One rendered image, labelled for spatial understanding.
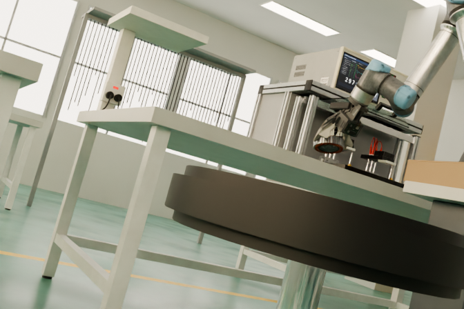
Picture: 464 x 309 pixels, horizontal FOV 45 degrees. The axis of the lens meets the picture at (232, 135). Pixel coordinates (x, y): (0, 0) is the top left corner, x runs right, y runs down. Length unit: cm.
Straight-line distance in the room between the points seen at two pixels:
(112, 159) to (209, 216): 810
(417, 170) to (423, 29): 511
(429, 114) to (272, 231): 631
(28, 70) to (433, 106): 571
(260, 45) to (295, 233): 923
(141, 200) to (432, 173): 93
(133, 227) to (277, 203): 129
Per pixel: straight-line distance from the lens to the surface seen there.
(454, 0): 201
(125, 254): 176
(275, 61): 981
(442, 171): 192
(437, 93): 686
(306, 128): 238
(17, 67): 153
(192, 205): 53
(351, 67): 259
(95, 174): 855
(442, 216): 195
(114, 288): 177
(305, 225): 48
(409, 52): 702
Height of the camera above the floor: 54
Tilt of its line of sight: 6 degrees up
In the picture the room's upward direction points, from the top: 15 degrees clockwise
